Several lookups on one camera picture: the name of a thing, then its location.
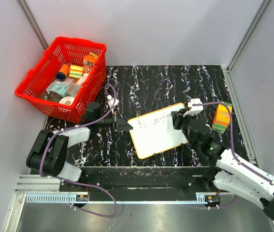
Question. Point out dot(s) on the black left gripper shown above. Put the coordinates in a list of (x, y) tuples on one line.
[(118, 123)]

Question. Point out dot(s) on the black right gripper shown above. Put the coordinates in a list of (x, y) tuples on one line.
[(178, 118)]

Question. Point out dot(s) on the yellow framed whiteboard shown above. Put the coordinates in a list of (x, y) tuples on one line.
[(153, 133)]

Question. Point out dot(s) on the orange sponge pack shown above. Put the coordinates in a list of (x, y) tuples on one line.
[(221, 119)]

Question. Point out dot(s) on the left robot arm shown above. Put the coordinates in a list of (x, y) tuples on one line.
[(48, 153)]

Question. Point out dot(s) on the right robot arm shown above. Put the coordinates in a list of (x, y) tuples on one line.
[(229, 171)]

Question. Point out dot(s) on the white tape roll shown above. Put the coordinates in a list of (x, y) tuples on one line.
[(67, 100)]

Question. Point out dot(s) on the pink white small box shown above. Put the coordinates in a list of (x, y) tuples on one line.
[(82, 79)]

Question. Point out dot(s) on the brown cardboard box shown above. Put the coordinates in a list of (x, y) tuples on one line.
[(73, 90)]

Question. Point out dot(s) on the teal white box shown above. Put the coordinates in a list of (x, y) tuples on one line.
[(60, 89)]

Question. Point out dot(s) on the yellow green sponge stack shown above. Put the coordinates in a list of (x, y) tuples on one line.
[(75, 71)]

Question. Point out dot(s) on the orange snack packet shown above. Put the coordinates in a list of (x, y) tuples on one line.
[(89, 62)]

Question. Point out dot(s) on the orange blue cylinder can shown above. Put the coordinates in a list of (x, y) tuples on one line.
[(63, 72)]

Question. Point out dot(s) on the red plastic basket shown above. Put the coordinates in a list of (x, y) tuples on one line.
[(64, 50)]

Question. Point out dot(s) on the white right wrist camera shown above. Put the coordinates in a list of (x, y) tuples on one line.
[(194, 107)]

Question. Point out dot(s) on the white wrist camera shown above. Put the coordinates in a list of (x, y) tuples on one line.
[(194, 107), (112, 102)]

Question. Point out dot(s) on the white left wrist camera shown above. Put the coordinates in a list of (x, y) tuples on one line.
[(112, 102)]

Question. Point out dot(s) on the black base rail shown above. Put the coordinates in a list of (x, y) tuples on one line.
[(185, 179)]

